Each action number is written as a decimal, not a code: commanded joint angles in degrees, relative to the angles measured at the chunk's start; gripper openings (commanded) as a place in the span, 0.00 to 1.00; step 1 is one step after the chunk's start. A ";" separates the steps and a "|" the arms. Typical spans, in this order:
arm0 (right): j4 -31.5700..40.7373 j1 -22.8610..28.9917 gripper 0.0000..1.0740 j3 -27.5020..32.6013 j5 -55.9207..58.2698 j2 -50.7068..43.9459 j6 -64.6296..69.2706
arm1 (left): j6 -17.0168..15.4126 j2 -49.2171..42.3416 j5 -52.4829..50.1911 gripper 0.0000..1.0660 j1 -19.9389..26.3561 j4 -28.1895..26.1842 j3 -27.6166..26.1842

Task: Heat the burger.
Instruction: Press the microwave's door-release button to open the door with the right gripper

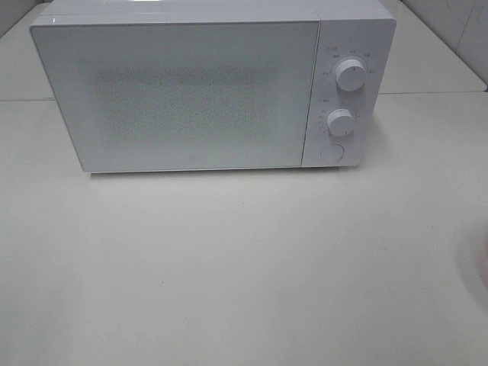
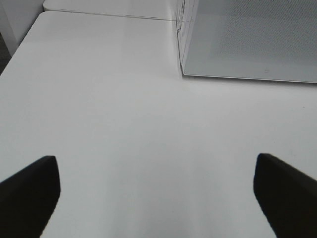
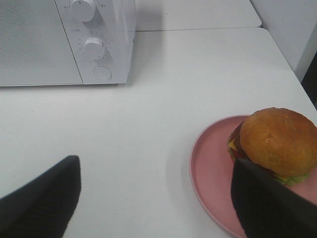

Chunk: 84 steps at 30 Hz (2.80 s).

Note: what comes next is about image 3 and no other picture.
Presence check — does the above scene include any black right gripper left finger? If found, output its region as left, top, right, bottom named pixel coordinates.
left=0, top=155, right=81, bottom=238

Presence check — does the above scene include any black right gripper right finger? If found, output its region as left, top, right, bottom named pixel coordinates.
left=231, top=159, right=317, bottom=238

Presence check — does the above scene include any burger with brown bun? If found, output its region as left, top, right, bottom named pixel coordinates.
left=227, top=108, right=317, bottom=186

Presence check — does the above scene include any round white door button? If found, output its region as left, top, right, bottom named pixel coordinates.
left=93, top=66, right=112, bottom=80

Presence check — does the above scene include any white microwave door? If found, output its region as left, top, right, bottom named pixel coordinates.
left=0, top=0, right=82, bottom=86

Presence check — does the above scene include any white microwave oven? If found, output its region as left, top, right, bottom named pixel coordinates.
left=0, top=0, right=136, bottom=87

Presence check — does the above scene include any lower white timer knob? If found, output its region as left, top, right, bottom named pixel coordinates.
left=84, top=37, right=105, bottom=60

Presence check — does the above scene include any upper white power knob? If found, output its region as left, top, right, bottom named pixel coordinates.
left=70, top=0, right=97, bottom=22

